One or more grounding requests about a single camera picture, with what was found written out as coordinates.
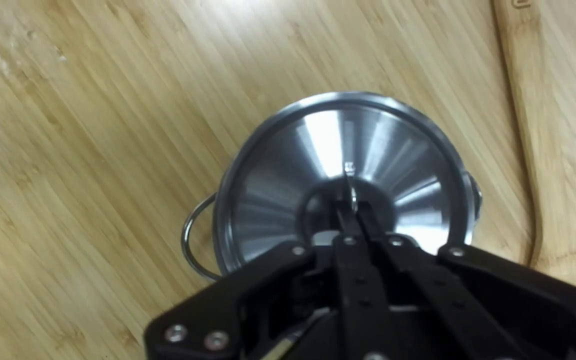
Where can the wooden slotted spatula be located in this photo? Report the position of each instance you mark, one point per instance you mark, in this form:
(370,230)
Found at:
(538,100)

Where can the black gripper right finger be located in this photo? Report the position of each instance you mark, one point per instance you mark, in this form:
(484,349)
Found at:
(488,307)

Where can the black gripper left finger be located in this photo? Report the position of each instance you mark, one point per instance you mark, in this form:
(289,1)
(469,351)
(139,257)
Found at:
(268,301)

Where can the silver pot lid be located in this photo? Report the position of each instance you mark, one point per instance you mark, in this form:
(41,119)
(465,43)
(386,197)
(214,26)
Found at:
(274,166)

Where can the silver metal pot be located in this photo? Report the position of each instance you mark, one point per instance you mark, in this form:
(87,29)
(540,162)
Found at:
(191,230)

